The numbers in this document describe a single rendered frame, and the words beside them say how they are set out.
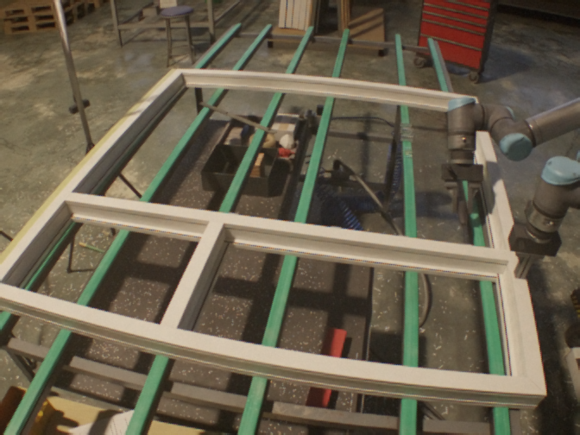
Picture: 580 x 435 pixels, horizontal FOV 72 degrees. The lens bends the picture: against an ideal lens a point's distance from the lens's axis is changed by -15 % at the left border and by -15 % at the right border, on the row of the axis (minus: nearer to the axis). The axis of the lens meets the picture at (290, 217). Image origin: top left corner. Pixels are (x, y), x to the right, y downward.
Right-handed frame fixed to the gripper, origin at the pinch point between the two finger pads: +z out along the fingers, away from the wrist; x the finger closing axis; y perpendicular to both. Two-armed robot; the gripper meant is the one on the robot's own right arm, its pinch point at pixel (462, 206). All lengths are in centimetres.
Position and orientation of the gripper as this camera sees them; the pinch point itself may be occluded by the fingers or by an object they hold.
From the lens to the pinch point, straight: 147.0
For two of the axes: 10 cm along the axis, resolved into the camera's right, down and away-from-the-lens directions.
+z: -0.1, 10.0, 0.5
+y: -2.4, 0.4, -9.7
